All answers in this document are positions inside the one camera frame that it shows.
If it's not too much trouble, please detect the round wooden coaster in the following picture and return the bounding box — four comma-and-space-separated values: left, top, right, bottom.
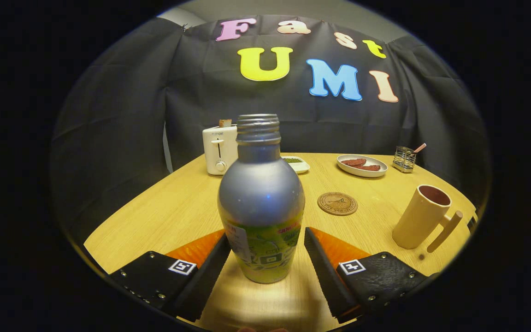
317, 192, 358, 216

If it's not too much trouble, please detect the white oval plate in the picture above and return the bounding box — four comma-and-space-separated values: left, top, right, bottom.
336, 154, 388, 178

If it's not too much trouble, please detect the white toaster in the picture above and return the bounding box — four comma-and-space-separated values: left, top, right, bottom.
202, 124, 239, 176

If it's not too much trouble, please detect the white divided dish of beans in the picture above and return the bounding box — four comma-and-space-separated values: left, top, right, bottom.
282, 156, 310, 174

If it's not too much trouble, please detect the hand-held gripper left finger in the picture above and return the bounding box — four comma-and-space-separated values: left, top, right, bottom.
107, 229, 232, 322

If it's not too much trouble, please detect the wooden table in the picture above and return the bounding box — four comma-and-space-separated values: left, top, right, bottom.
83, 152, 478, 332

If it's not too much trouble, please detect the wire utensil holder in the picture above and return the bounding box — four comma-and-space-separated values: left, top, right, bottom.
392, 146, 417, 173

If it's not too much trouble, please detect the silver juice bottle green label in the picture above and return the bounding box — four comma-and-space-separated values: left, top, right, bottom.
218, 114, 306, 284

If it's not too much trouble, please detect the black backdrop cloth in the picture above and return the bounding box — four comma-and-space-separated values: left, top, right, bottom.
49, 14, 490, 240

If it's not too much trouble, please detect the beige cup wooden handle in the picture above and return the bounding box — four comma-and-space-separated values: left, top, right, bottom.
392, 184, 463, 253

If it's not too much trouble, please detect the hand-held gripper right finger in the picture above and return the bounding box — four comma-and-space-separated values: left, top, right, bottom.
304, 227, 441, 324

